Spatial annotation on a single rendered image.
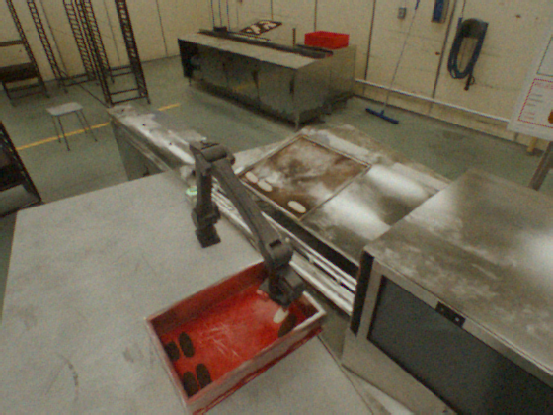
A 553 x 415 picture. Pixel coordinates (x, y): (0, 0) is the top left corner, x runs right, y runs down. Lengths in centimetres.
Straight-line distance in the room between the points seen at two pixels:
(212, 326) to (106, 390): 35
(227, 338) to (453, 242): 74
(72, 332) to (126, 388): 31
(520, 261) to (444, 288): 19
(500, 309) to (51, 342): 127
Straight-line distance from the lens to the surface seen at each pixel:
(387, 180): 164
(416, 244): 78
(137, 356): 122
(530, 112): 152
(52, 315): 146
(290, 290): 97
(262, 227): 97
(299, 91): 420
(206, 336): 119
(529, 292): 78
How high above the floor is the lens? 180
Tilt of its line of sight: 37 degrees down
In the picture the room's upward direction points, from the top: 2 degrees counter-clockwise
